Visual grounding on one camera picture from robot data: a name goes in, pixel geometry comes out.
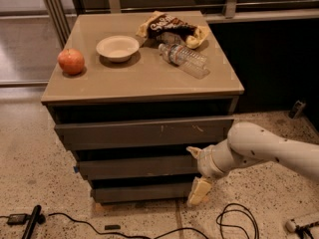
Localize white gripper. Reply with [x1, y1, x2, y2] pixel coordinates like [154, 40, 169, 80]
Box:
[186, 142, 233, 206]

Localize grey drawer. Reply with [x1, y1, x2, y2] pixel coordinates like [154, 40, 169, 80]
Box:
[91, 182, 191, 203]
[55, 117, 233, 150]
[78, 155, 198, 180]

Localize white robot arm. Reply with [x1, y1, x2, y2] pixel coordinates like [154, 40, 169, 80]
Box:
[186, 121, 319, 206]

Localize grey bottom drawer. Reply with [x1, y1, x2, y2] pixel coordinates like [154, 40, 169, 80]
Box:
[91, 182, 191, 203]

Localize grey top drawer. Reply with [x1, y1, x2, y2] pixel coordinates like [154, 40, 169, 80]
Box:
[55, 117, 233, 150]

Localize grey drawer cabinet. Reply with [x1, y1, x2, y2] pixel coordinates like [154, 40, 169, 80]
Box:
[42, 13, 244, 190]

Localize small black floor block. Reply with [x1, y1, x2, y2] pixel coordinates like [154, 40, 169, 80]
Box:
[105, 224, 121, 230]

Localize clear plastic water bottle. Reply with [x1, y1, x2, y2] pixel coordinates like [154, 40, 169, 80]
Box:
[159, 44, 210, 80]

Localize small dark floor device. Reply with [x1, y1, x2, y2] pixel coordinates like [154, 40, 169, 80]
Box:
[288, 100, 306, 119]

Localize blue tape piece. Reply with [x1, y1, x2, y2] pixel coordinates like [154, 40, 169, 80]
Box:
[73, 166, 79, 173]

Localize white power strip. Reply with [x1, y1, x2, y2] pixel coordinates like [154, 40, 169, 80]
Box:
[285, 212, 319, 233]

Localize white paper bowl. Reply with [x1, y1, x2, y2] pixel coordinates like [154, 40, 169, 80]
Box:
[96, 36, 140, 63]

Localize brown chip bag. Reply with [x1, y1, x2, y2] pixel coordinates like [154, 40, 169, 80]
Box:
[137, 11, 210, 49]

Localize black bar device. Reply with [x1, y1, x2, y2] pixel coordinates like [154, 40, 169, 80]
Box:
[22, 205, 46, 239]

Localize red apple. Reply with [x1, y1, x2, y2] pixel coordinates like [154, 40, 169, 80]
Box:
[58, 49, 85, 75]

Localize black power adapter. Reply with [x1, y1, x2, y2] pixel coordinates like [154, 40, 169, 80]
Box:
[7, 214, 29, 225]

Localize coiled black cable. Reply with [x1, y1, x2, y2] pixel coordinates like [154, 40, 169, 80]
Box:
[215, 202, 260, 239]

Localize black floor cable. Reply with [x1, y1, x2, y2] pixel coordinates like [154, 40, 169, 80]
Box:
[47, 212, 210, 239]

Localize metal railing frame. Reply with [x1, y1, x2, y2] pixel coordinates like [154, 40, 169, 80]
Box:
[44, 0, 319, 44]

